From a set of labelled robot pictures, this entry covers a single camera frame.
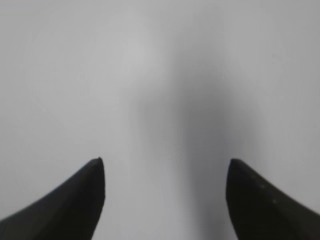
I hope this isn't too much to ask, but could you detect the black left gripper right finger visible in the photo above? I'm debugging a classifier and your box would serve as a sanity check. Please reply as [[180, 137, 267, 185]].
[[225, 159, 320, 240]]

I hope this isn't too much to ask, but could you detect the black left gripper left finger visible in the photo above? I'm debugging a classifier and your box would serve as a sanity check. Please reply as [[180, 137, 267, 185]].
[[0, 158, 106, 240]]

